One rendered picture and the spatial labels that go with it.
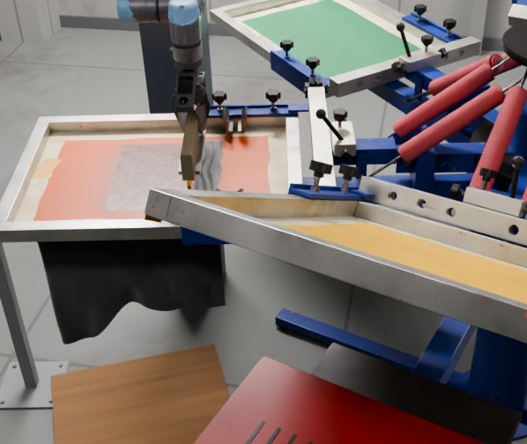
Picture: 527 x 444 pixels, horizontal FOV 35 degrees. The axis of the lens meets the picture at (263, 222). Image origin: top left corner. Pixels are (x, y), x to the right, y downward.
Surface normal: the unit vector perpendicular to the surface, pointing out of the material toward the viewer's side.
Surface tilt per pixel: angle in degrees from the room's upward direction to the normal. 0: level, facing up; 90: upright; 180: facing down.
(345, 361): 0
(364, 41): 0
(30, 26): 90
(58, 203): 0
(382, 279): 58
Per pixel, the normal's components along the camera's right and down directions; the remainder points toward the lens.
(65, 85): -0.03, -0.81
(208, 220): -0.44, 0.01
